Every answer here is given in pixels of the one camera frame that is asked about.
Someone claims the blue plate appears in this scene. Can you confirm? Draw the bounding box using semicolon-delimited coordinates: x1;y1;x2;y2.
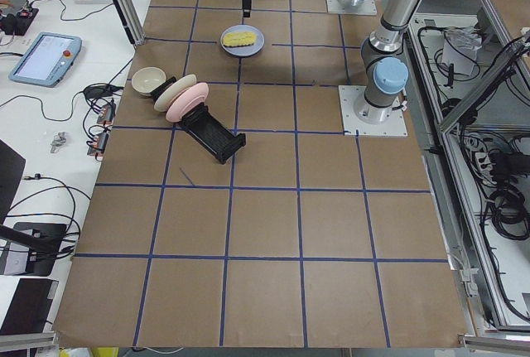
220;24;265;58

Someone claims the pink plate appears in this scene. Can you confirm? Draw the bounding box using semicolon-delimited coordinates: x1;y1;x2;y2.
166;82;210;123

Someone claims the cream plate in rack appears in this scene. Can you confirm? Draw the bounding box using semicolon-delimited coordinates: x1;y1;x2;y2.
152;74;197;113

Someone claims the cream bowl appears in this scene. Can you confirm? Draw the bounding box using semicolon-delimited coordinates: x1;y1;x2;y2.
131;67;166;96

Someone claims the black dish rack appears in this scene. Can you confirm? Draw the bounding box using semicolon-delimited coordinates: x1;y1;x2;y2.
148;77;246;164

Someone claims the blue teach pendant near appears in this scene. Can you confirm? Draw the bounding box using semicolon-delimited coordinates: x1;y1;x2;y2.
8;32;83;88

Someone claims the black monitor stand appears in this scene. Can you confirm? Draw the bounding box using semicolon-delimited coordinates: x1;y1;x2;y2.
1;142;66;277

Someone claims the aluminium frame post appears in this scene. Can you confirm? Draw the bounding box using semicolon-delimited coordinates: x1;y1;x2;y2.
94;0;146;46

